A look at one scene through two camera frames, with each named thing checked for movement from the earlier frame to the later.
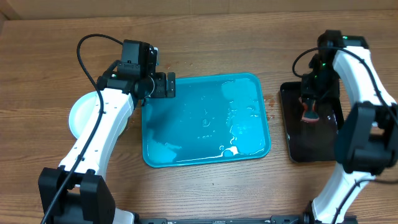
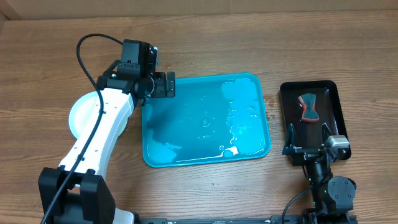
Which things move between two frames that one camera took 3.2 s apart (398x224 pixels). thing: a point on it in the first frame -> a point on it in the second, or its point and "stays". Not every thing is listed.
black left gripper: [160, 91] stays
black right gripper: [313, 93] -> [294, 149]
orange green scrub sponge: [310, 111] stays
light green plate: [83, 112] stays
